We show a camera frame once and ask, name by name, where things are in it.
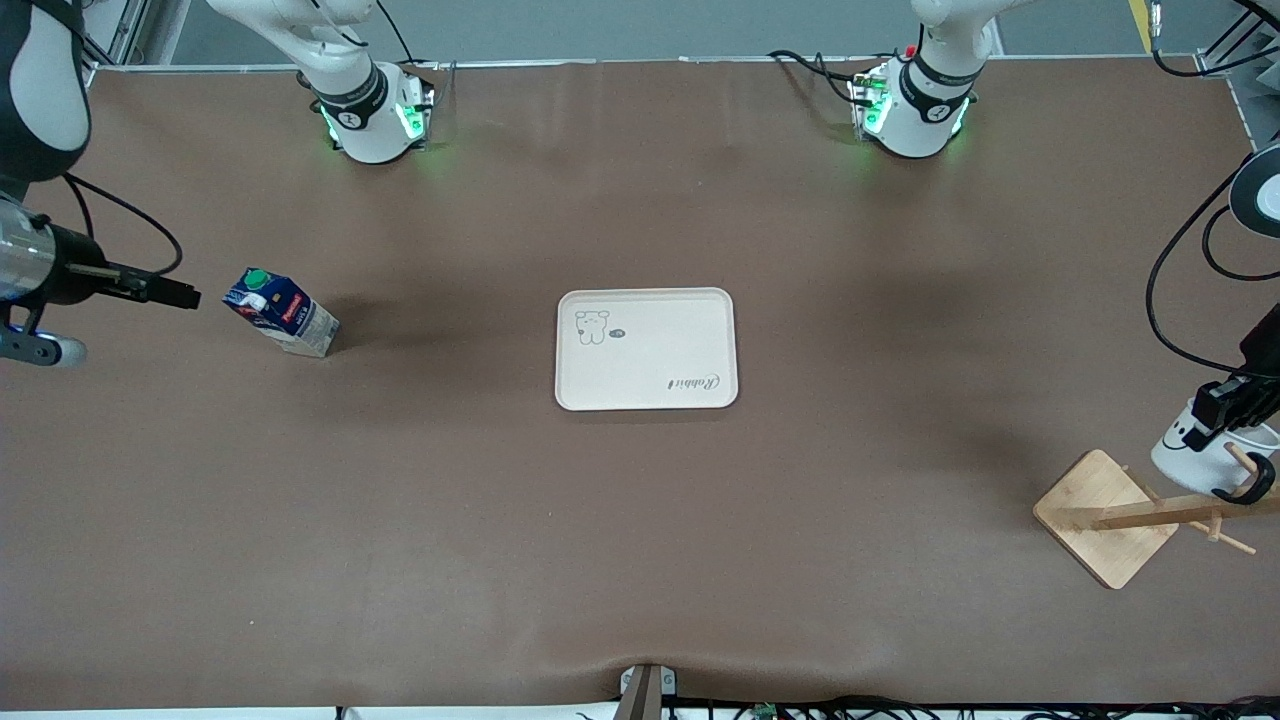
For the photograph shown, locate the black left base cable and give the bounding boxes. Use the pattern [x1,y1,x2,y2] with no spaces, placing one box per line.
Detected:
[768,48,873,107]

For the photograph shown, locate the black base cable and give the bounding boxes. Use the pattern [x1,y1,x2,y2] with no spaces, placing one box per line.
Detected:
[375,0,443,71]
[768,48,873,107]

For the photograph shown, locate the wooden mug stand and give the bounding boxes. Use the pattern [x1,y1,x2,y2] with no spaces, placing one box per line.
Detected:
[1032,440,1280,591]

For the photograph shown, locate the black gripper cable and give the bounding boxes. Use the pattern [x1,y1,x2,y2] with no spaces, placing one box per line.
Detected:
[62,172,184,276]
[1145,150,1263,379]

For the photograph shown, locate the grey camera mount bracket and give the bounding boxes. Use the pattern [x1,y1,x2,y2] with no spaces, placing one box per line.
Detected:
[618,663,678,720]

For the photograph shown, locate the cream rabbit print tray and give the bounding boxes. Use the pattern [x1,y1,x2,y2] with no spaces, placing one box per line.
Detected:
[555,288,740,412]

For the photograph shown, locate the white smiley mug black handle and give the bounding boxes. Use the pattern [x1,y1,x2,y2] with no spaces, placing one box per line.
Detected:
[1150,395,1280,505]

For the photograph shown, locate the metal base connector bracket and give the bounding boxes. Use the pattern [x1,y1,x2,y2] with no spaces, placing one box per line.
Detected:
[848,62,893,137]
[395,62,458,151]

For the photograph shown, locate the grey aluminium frame post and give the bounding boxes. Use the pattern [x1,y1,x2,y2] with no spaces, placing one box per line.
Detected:
[88,0,191,69]

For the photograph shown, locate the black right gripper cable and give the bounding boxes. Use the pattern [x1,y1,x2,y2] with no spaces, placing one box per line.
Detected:
[62,172,184,276]

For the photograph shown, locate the black cable with connector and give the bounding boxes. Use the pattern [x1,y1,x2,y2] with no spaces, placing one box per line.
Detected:
[1148,0,1280,77]

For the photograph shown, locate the grey aluminium frame corner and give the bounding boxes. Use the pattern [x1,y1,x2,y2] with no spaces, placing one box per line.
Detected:
[1195,45,1280,101]

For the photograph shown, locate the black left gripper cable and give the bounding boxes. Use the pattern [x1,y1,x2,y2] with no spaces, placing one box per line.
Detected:
[1145,150,1263,379]

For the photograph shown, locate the blue white milk carton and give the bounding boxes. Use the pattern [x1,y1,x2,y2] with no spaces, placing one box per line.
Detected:
[222,267,341,359]

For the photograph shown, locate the black right base cable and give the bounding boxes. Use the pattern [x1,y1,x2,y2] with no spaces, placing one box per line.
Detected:
[375,0,443,71]

